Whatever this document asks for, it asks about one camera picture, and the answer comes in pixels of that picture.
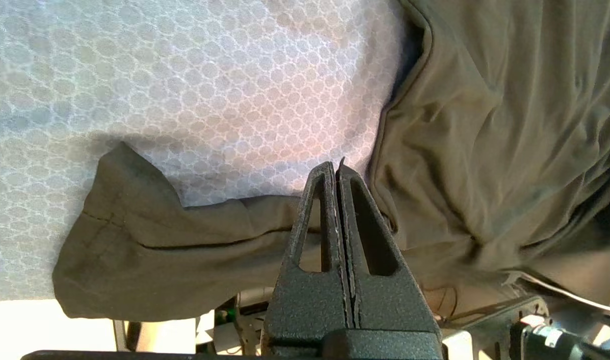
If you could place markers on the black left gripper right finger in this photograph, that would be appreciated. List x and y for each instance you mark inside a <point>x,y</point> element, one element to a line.
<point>385,305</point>

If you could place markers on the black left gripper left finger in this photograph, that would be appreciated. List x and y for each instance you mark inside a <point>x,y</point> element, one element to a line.
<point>310,305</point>

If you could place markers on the black moon print t-shirt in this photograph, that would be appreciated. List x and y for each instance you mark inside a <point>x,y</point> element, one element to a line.
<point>485,125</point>

